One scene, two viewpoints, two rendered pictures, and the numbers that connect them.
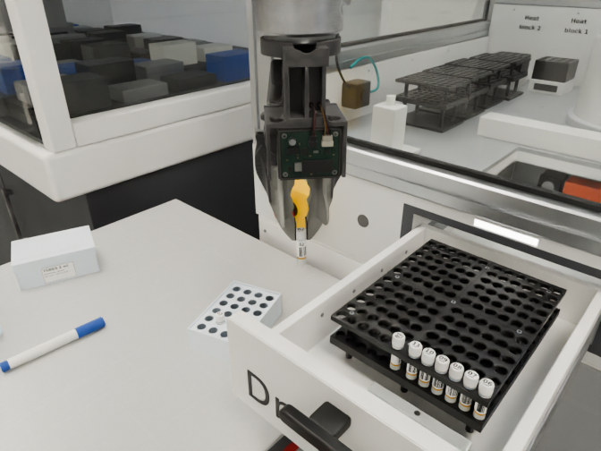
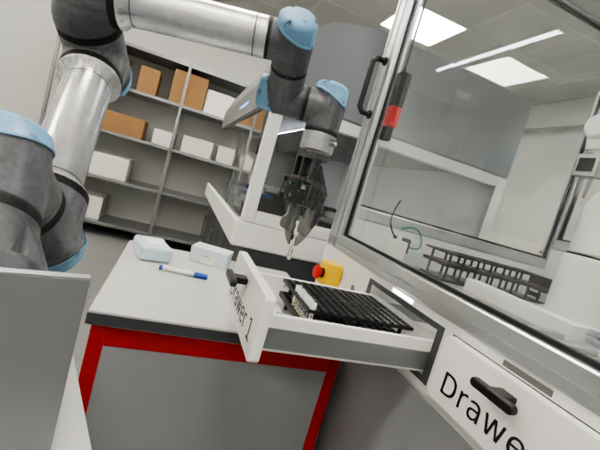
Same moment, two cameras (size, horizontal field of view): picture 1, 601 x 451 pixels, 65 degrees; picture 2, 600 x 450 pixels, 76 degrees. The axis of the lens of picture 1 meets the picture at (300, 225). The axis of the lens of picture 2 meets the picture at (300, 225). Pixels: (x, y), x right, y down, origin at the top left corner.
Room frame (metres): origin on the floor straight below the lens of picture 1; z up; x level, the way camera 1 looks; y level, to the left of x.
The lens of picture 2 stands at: (-0.31, -0.43, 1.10)
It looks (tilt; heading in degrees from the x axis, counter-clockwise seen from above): 6 degrees down; 29
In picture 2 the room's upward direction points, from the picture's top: 16 degrees clockwise
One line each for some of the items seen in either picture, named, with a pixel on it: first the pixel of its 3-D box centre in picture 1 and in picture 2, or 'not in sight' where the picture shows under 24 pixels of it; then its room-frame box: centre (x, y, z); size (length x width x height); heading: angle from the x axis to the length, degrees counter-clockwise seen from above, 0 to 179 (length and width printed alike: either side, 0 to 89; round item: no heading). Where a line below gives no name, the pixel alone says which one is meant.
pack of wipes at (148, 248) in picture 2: not in sight; (152, 248); (0.52, 0.52, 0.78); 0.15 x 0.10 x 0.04; 61
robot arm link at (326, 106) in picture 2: not in sight; (326, 109); (0.44, 0.00, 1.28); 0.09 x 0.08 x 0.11; 122
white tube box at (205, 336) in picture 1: (237, 319); not in sight; (0.54, 0.09, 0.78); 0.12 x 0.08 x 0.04; 156
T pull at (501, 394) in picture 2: not in sight; (498, 395); (0.29, -0.47, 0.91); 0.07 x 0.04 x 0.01; 48
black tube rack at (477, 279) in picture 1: (449, 323); (340, 315); (0.43, -0.17, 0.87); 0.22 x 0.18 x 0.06; 138
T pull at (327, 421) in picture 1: (325, 426); (237, 279); (0.26, -0.02, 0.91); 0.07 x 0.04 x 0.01; 48
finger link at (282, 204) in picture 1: (283, 208); (287, 222); (0.44, 0.02, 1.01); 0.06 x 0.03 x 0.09; 5
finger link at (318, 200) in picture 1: (320, 207); (301, 227); (0.44, -0.02, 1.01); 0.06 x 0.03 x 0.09; 6
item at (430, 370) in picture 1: (405, 352); (298, 294); (0.35, -0.10, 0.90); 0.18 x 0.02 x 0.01; 48
